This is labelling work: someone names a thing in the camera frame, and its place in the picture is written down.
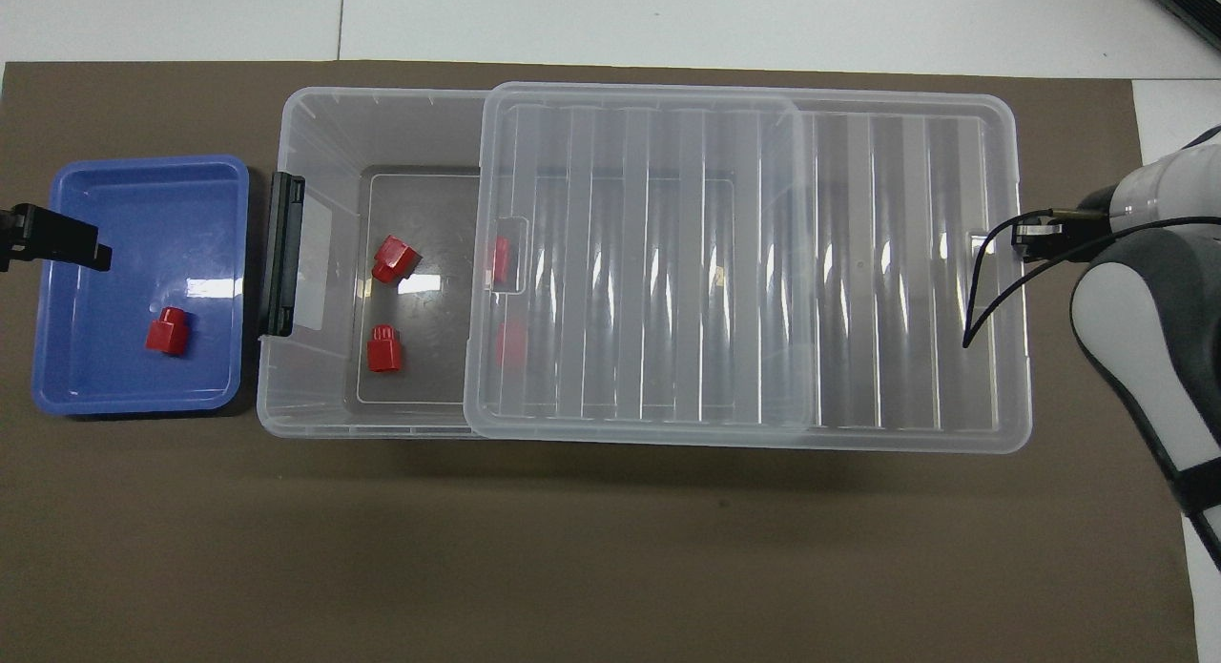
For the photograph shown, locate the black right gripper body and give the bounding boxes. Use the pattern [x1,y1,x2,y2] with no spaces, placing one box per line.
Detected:
[1063,182,1120,250]

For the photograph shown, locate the blue plastic tray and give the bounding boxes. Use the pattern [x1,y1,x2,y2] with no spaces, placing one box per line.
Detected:
[31,155,251,417]

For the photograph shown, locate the clear plastic storage box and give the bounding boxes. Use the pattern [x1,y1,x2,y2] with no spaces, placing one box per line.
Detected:
[256,86,821,445]

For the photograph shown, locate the black box latch clip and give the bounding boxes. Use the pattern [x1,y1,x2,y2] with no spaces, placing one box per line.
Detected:
[258,172,307,340]

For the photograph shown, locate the clear plastic box lid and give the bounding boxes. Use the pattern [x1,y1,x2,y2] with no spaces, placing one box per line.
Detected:
[463,81,1034,454]

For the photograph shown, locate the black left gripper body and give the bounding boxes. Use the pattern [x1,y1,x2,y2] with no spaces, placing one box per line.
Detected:
[0,205,34,273]

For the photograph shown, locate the dark grey device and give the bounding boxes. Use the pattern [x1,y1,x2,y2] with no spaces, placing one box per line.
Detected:
[1149,0,1221,49]

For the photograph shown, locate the brown table mat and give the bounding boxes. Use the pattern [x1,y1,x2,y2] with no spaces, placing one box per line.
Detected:
[0,60,1200,663]

